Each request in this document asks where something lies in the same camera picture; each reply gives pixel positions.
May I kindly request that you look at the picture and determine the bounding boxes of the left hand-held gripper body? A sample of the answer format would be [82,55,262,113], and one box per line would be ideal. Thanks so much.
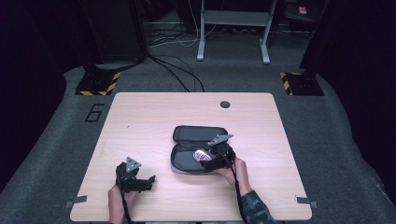
[115,157,149,193]

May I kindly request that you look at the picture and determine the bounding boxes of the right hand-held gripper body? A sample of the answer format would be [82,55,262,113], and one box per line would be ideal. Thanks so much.
[206,133,237,172]

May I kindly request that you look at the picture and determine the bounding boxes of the shiny foil packet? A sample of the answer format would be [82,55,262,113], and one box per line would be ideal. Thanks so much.
[192,149,213,163]

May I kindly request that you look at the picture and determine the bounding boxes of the black zipper pouch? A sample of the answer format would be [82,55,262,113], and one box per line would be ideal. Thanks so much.
[170,125,231,175]

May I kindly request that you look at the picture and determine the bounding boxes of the person's right hand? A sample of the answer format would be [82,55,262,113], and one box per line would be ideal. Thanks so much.
[216,156,252,196]

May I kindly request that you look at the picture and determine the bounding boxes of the person's left hand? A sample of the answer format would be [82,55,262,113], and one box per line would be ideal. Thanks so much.
[107,184,140,213]

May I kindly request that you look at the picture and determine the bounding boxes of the striped black yellow stand base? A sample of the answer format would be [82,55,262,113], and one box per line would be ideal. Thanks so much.
[278,71,325,97]
[75,71,121,97]

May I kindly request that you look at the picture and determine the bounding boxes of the dark curtain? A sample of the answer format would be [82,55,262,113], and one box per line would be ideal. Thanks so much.
[300,0,396,188]
[0,0,94,194]

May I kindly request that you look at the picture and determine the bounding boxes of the black cabinet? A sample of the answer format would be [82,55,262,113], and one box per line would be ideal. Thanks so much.
[78,0,148,64]

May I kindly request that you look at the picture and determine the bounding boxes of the black box with red label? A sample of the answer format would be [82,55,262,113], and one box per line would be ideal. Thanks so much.
[283,0,329,23]

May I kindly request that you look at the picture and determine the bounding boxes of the left hand-held gripper black cable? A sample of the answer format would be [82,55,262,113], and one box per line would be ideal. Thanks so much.
[120,189,134,224]

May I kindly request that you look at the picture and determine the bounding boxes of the hand-held gripper black cable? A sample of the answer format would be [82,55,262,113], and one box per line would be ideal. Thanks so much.
[221,150,248,224]
[120,189,134,224]

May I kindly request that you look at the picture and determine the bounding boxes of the right hand-held gripper black cable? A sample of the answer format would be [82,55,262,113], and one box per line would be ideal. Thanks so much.
[221,150,248,224]

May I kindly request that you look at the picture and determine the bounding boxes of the grey metal table bracket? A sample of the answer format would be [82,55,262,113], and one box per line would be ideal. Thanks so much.
[64,195,89,209]
[294,194,319,209]

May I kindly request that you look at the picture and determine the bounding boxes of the black floor cables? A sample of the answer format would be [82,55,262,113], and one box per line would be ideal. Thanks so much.
[148,54,205,93]

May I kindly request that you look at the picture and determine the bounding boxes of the white floor cables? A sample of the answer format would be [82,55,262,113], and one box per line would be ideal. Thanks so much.
[148,0,219,49]

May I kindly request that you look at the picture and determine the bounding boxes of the white metal desk frame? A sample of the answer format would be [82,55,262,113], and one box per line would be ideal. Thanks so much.
[196,0,278,65]

